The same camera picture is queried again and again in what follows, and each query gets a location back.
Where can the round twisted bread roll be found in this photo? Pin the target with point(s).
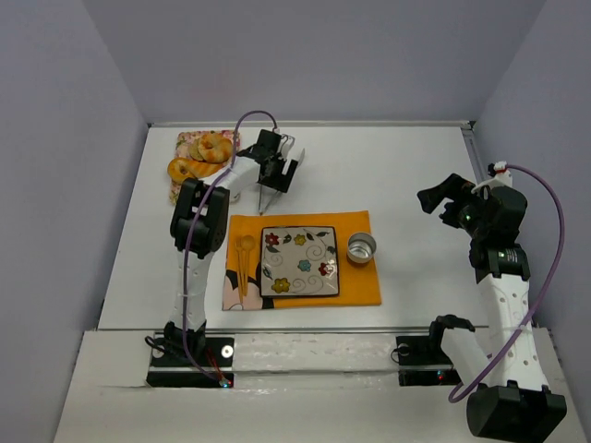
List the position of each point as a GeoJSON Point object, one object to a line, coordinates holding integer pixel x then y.
{"type": "Point", "coordinates": [215, 148]}

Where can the orange plastic spoon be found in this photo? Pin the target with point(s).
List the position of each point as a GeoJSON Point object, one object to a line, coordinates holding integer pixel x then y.
{"type": "Point", "coordinates": [248, 244]}

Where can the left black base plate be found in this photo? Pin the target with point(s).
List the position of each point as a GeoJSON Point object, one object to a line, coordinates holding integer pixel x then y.
{"type": "Point", "coordinates": [170, 368]}

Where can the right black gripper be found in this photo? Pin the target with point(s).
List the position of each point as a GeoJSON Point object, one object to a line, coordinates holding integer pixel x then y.
{"type": "Point", "coordinates": [449, 198]}

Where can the floral bread tray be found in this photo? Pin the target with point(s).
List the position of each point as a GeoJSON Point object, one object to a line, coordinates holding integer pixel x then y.
{"type": "Point", "coordinates": [184, 139]}

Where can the ring doughnut bread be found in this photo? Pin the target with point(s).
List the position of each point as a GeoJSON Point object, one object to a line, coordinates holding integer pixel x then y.
{"type": "Point", "coordinates": [179, 170]}

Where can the square floral ceramic plate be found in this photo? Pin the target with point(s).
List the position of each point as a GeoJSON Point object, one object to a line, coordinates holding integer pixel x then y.
{"type": "Point", "coordinates": [299, 262]}

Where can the small metal cup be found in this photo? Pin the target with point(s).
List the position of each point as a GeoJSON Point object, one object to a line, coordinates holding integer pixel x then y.
{"type": "Point", "coordinates": [361, 248]}

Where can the metal serving tongs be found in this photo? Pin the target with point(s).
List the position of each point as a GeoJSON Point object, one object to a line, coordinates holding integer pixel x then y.
{"type": "Point", "coordinates": [268, 195]}

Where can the striped croissant bread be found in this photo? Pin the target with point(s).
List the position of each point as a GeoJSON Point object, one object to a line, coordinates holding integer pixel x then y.
{"type": "Point", "coordinates": [202, 170]}

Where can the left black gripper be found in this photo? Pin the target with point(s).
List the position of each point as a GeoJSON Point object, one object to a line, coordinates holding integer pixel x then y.
{"type": "Point", "coordinates": [278, 179]}

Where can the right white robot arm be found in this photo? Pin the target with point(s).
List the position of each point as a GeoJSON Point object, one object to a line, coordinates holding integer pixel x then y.
{"type": "Point", "coordinates": [507, 394]}

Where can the herb flat bread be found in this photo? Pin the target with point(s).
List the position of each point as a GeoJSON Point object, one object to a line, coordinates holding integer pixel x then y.
{"type": "Point", "coordinates": [193, 152]}

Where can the orange placemat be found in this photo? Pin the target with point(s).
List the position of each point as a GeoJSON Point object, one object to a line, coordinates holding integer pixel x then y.
{"type": "Point", "coordinates": [359, 284]}

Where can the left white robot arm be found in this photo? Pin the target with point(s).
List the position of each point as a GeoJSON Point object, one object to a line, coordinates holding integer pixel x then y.
{"type": "Point", "coordinates": [200, 218]}

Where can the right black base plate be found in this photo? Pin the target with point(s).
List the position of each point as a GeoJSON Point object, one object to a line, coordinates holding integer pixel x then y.
{"type": "Point", "coordinates": [421, 364]}

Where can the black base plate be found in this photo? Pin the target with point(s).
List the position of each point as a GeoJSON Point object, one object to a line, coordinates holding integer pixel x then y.
{"type": "Point", "coordinates": [421, 364]}
{"type": "Point", "coordinates": [170, 368]}

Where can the orange plastic fork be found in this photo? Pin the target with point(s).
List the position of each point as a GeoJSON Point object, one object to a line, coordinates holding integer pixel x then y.
{"type": "Point", "coordinates": [239, 272]}

